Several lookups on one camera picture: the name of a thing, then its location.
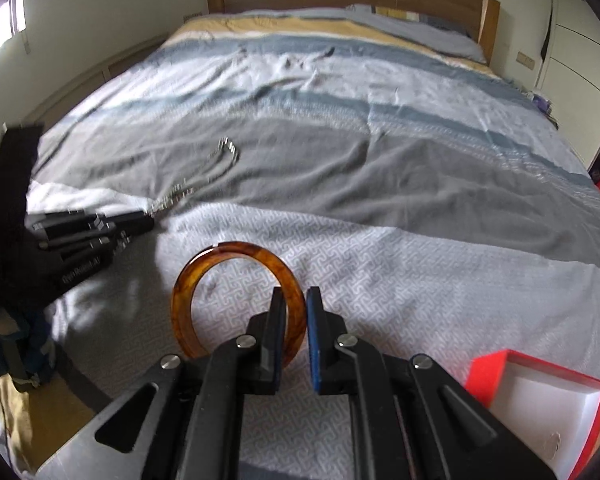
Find red jewelry box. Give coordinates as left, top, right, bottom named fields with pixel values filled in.
left=464, top=349, right=600, bottom=480

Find silver chain necklace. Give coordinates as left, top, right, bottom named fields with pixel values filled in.
left=147, top=137, right=241, bottom=221

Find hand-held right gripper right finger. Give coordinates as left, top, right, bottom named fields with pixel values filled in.
left=305, top=286, right=556, bottom=480

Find grey pillow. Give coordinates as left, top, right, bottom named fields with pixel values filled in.
left=345, top=4, right=486, bottom=63

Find white wardrobe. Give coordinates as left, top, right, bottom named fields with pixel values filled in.
left=532, top=0, right=600, bottom=171

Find purple item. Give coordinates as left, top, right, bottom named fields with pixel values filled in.
left=530, top=91, right=556, bottom=116

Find person's left hand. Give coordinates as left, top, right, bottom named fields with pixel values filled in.
left=0, top=305, right=56, bottom=391

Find striped blue yellow blanket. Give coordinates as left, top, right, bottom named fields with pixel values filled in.
left=0, top=7, right=600, bottom=480

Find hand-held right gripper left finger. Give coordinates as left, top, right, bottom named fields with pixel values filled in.
left=35, top=286, right=288, bottom=480

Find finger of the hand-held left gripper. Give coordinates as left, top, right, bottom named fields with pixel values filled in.
left=39, top=233, right=132, bottom=262
left=27, top=210, right=155, bottom=237

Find thick amber resin bangle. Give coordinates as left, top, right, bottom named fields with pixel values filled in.
left=171, top=241, right=308, bottom=363

